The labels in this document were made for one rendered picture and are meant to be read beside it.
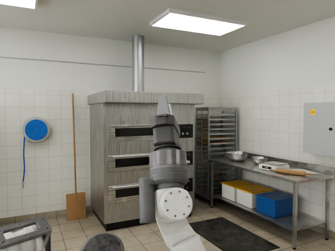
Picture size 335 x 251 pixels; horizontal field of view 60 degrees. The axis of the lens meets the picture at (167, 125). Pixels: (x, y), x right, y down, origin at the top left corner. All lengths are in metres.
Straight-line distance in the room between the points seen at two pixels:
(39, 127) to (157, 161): 4.33
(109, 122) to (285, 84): 2.82
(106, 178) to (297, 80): 3.20
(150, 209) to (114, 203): 3.76
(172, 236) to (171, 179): 0.13
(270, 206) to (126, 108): 2.48
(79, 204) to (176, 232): 4.40
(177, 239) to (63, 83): 4.57
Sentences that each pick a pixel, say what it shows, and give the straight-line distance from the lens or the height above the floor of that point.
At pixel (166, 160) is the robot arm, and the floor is 1.59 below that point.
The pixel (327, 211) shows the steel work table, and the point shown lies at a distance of 4.58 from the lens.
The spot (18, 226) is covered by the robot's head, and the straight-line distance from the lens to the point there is 0.60.
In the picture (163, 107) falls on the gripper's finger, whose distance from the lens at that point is 0.70.
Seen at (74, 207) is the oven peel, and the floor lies 0.20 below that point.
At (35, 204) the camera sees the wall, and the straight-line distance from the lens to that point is 5.26.
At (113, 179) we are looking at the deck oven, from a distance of 4.31.
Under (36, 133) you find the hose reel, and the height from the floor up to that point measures 1.39.
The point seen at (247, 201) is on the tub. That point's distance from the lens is 4.86.
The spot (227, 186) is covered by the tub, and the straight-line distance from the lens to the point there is 5.20.
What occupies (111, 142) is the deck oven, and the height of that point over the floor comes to 1.29.
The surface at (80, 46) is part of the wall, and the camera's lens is 5.25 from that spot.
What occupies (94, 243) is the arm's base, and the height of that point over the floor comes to 1.40.
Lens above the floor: 1.70
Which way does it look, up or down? 2 degrees down
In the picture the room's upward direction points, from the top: straight up
